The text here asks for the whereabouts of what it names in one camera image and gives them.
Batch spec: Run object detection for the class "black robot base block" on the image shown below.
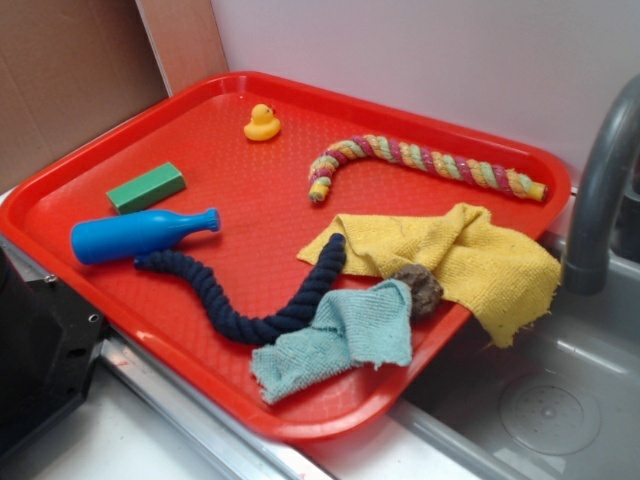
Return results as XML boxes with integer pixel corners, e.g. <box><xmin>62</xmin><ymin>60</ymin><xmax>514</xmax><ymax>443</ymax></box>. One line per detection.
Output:
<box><xmin>1</xmin><ymin>253</ymin><xmax>105</xmax><ymax>461</ymax></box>

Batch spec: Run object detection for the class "green rectangular block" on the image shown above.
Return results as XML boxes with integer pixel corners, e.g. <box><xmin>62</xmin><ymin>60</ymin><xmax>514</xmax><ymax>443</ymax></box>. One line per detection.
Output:
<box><xmin>106</xmin><ymin>162</ymin><xmax>186</xmax><ymax>214</ymax></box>

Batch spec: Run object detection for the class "red plastic tray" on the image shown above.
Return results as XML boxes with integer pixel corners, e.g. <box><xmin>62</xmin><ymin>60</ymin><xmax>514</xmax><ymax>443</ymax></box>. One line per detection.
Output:
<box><xmin>1</xmin><ymin>73</ymin><xmax>571</xmax><ymax>443</ymax></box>

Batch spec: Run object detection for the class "light blue towel cloth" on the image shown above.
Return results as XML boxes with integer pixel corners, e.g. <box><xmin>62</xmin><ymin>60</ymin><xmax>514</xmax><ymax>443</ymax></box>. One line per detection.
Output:
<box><xmin>251</xmin><ymin>280</ymin><xmax>412</xmax><ymax>405</ymax></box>

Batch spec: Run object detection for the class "brown lumpy ball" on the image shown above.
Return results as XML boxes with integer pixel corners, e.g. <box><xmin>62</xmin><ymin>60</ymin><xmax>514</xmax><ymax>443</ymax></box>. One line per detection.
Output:
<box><xmin>391</xmin><ymin>264</ymin><xmax>444</xmax><ymax>322</ymax></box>

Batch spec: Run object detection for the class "yellow rubber duck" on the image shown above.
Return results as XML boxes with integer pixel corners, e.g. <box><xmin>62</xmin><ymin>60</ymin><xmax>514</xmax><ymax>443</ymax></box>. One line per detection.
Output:
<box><xmin>243</xmin><ymin>103</ymin><xmax>282</xmax><ymax>141</ymax></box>

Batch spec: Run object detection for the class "yellow towel cloth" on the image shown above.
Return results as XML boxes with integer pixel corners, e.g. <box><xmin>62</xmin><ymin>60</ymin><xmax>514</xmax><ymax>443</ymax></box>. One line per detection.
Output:
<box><xmin>297</xmin><ymin>203</ymin><xmax>561</xmax><ymax>348</ymax></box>

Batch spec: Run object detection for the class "blue plastic bottle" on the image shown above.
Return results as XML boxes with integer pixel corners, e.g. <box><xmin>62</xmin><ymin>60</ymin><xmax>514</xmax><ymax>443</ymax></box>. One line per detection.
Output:
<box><xmin>70</xmin><ymin>209</ymin><xmax>221</xmax><ymax>265</ymax></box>

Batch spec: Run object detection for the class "grey faucet spout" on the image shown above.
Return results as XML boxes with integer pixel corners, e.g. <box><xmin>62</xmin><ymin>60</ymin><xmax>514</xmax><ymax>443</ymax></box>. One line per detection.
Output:
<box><xmin>562</xmin><ymin>76</ymin><xmax>639</xmax><ymax>295</ymax></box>

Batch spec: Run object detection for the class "grey plastic sink basin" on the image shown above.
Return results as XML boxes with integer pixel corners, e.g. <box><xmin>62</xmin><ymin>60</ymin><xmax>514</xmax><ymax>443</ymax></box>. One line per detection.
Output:
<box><xmin>405</xmin><ymin>256</ymin><xmax>639</xmax><ymax>479</ymax></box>

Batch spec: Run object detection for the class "brown cardboard panel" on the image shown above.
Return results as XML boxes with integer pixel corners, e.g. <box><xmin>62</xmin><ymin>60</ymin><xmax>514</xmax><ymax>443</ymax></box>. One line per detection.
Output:
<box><xmin>1</xmin><ymin>1</ymin><xmax>228</xmax><ymax>191</ymax></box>

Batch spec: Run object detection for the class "navy blue twisted rope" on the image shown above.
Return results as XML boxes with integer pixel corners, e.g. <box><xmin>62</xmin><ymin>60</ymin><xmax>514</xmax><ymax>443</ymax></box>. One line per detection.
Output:
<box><xmin>133</xmin><ymin>232</ymin><xmax>348</xmax><ymax>347</ymax></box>

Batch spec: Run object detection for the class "multicolour twisted rope toy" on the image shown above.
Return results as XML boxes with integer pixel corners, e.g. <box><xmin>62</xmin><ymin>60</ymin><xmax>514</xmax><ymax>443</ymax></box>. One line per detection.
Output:
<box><xmin>308</xmin><ymin>134</ymin><xmax>548</xmax><ymax>204</ymax></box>

